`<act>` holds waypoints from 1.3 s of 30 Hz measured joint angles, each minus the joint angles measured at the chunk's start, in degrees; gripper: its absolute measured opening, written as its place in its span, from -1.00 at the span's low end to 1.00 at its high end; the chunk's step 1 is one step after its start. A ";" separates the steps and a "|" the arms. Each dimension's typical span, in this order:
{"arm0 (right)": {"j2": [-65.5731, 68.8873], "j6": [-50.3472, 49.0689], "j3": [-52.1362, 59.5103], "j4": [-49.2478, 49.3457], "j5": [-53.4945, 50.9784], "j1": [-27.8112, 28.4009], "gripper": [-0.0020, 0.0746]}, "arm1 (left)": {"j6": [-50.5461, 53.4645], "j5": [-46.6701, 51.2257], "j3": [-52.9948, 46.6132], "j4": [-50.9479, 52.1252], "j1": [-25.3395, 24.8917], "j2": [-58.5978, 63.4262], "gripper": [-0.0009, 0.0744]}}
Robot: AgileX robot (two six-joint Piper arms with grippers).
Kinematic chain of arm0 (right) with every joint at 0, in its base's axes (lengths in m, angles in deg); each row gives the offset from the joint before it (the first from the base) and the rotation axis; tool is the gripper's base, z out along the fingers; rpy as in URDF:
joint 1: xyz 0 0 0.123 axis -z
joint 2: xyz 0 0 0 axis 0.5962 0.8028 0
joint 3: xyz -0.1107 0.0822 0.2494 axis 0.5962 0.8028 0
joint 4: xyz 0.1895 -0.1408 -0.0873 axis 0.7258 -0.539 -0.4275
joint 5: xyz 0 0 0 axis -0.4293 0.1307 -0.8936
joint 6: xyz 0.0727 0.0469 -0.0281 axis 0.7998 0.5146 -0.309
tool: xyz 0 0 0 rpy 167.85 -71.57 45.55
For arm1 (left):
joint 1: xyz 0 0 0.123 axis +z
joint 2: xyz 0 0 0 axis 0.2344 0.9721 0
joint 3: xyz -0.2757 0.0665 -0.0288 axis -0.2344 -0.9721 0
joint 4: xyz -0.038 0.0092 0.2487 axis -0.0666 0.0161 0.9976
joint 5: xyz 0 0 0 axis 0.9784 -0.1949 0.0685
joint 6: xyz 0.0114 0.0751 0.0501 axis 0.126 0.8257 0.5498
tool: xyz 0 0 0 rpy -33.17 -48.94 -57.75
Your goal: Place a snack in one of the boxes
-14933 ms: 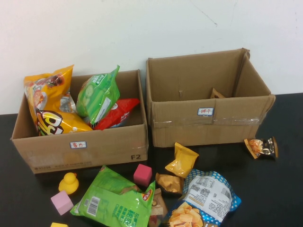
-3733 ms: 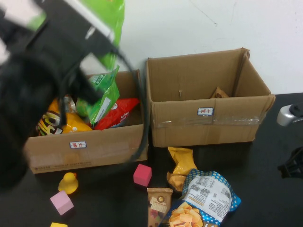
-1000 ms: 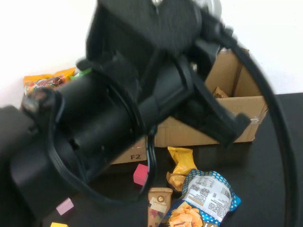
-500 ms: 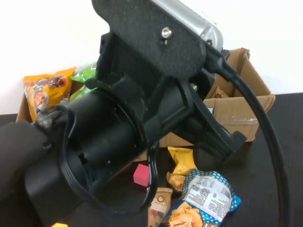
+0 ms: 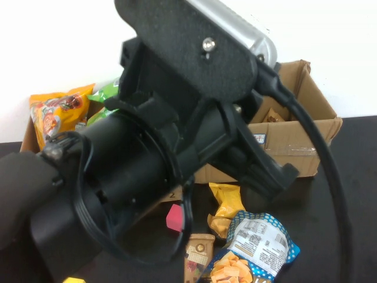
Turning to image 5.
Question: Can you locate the blue polka-dot chip bag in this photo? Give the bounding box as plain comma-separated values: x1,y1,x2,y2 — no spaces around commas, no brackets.
203,209,301,283

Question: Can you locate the large green chip bag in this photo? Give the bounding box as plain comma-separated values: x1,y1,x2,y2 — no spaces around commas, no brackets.
87,78,121,103

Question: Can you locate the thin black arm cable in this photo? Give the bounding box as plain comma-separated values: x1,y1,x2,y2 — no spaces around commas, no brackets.
72,132,196,264

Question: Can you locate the cardboard box with F2 print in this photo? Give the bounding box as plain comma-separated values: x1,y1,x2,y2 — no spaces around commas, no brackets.
19,117,184,225

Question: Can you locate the taped cardboard box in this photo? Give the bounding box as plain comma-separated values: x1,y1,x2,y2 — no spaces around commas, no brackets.
193,60,344,184

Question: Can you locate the thick black camera cable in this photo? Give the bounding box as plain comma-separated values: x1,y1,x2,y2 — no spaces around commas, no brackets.
255,58,352,283

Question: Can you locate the orange chip bag cartoon chef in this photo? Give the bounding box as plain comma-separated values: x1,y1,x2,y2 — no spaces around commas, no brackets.
29,84,95,151

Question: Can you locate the small yellow snack pack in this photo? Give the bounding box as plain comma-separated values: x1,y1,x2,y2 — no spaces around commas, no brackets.
208,182,242,221

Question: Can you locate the crumpled orange-brown snack pack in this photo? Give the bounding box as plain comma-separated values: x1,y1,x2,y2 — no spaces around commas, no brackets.
207,213,233,239

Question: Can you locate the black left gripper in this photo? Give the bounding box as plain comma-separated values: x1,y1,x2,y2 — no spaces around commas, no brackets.
176,90,300,203

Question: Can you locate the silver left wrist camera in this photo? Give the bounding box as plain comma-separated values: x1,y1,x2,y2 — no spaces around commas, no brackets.
188,0,279,64

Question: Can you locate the brown biscuit snack pack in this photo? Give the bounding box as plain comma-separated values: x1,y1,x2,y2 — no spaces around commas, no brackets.
184,233,216,283

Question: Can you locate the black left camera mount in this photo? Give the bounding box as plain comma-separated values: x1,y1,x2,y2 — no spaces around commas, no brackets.
104,0,257,130

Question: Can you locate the magenta foam cube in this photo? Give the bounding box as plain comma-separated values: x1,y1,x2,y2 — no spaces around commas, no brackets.
166,203,185,233

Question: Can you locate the small brown snack pack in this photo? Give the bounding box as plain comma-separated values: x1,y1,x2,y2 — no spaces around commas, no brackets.
261,107,292,123

